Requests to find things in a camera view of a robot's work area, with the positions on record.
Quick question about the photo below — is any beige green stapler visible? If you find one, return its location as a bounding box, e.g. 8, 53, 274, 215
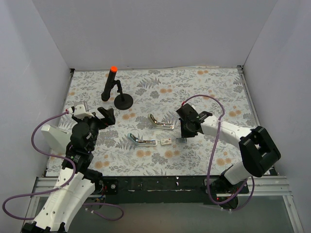
148, 114, 174, 130

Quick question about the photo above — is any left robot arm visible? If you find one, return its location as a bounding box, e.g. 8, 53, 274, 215
21, 103, 116, 233

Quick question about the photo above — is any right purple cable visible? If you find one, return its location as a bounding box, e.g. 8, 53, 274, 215
181, 94, 255, 211

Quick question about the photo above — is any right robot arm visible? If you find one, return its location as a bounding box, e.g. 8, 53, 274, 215
177, 103, 281, 193

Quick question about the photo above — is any black base frame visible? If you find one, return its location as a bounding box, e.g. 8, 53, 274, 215
82, 169, 251, 211

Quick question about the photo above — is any black microphone orange tip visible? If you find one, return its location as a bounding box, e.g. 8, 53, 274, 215
101, 66, 118, 101

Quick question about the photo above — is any black microphone desk stand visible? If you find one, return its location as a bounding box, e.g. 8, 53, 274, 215
114, 80, 134, 110

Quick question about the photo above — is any staple tray with staples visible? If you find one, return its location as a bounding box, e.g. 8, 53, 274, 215
175, 137, 187, 144

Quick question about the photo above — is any white angled bracket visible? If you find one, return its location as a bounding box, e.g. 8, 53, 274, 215
41, 124, 71, 154

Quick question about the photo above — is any white staple box sleeve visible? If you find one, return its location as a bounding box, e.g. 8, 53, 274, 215
160, 138, 172, 146

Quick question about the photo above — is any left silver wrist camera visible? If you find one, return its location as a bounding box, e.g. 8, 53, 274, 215
73, 100, 94, 120

